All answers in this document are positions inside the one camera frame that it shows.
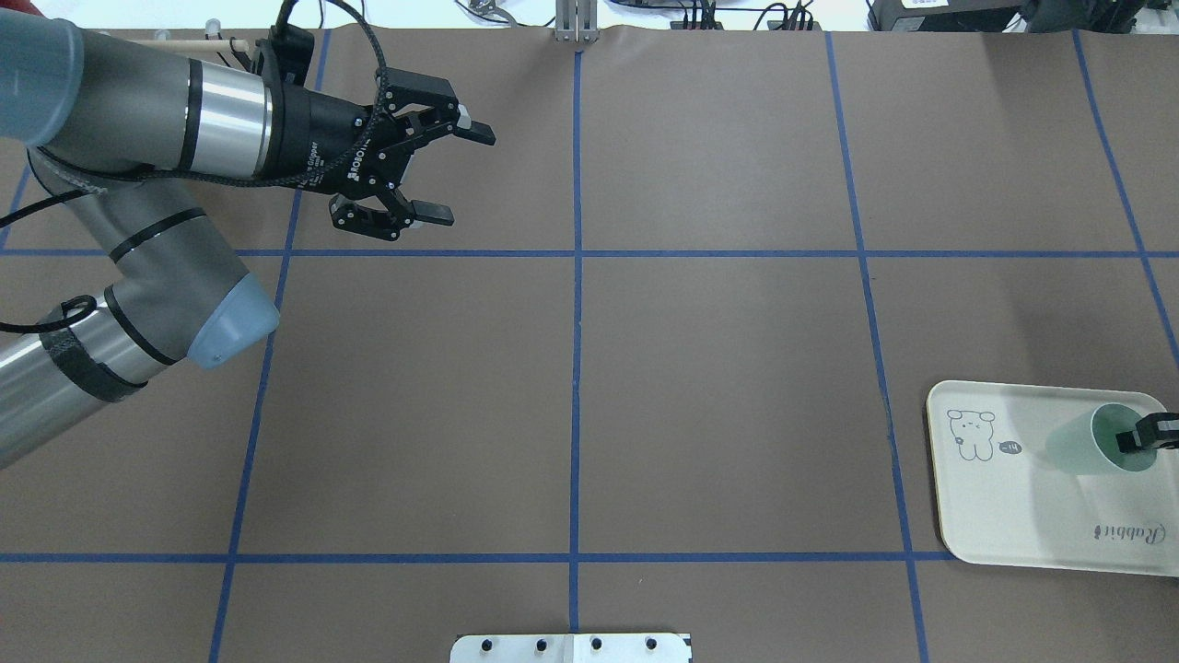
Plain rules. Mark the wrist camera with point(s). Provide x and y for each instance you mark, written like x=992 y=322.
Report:
x=286 y=52

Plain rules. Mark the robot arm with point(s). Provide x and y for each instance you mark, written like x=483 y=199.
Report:
x=113 y=129

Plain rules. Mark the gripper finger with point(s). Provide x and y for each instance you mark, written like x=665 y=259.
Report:
x=451 y=119
x=385 y=213
x=1150 y=434

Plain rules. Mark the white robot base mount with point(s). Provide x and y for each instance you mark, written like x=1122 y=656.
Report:
x=599 y=647

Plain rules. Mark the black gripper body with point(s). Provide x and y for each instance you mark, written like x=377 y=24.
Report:
x=318 y=136

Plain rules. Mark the cream rabbit print tray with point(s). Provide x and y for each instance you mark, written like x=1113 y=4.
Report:
x=1001 y=501

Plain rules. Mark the mint green plastic cup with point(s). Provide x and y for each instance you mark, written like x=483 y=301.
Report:
x=1089 y=444

